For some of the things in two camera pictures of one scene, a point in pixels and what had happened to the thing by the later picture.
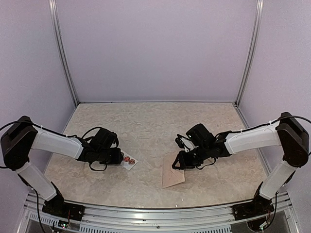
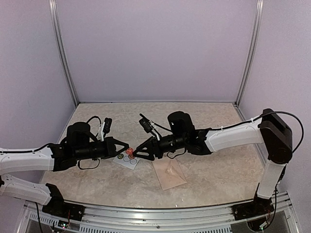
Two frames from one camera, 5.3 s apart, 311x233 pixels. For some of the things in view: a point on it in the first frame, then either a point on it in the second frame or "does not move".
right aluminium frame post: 259,11 does not move
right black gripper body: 192,161 -> 159,152
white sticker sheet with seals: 128,162 does not move
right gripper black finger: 178,158 -> 145,145
